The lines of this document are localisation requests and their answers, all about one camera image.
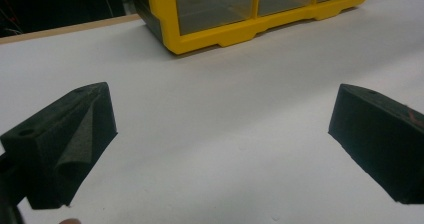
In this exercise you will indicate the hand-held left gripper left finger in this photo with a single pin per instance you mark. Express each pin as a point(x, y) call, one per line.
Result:
point(50, 144)

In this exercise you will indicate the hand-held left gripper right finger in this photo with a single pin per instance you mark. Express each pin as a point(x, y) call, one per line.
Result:
point(376, 140)

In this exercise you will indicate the yellow black organizer cabinet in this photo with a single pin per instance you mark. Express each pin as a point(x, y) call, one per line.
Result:
point(233, 34)

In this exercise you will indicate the grid of closed organizer drawers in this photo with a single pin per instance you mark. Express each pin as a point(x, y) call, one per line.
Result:
point(213, 4)

